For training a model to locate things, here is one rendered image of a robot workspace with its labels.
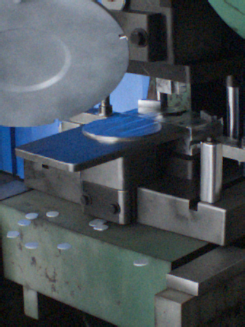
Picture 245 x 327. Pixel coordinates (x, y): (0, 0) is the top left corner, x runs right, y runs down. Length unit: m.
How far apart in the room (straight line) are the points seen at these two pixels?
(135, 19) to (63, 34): 0.23
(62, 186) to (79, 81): 0.32
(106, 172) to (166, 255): 0.18
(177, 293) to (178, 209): 0.18
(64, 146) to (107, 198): 0.11
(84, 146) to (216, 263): 0.27
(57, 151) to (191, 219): 0.22
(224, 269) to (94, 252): 0.23
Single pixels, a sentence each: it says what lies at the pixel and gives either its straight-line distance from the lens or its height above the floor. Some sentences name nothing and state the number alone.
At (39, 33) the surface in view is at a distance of 1.20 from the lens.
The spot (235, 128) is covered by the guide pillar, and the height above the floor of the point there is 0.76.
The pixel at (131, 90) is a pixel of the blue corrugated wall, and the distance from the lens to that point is 3.15.
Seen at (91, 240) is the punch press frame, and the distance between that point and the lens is 1.39.
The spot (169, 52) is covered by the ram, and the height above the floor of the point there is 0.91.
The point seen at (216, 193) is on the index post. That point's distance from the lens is 1.34.
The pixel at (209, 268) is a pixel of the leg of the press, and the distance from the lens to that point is 1.27.
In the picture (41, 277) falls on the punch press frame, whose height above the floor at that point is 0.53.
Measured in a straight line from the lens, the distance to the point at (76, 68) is 1.24.
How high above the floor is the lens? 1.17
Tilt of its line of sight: 17 degrees down
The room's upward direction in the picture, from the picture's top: 1 degrees counter-clockwise
